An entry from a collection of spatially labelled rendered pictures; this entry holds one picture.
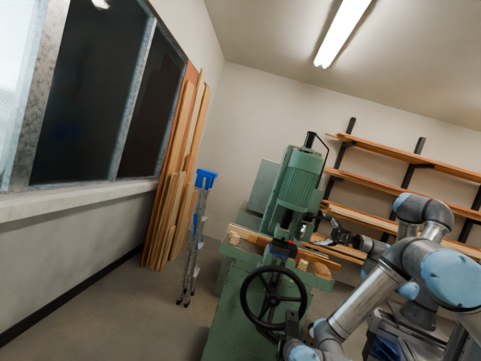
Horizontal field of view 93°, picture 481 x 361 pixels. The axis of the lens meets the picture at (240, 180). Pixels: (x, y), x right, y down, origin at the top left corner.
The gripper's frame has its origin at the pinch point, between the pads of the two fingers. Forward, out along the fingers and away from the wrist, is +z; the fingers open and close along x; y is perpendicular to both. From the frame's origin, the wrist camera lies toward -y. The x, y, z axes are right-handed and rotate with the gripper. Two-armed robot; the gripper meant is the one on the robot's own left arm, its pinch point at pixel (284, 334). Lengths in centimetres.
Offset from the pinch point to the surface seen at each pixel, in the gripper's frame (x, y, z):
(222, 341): -24.0, 14.8, 35.8
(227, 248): -32.8, -27.9, 11.1
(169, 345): -58, 34, 78
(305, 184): -2, -68, -2
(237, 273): -24.9, -17.8, 17.2
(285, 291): 0.7, -16.3, 18.5
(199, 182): -75, -79, 60
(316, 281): 13.8, -24.6, 13.8
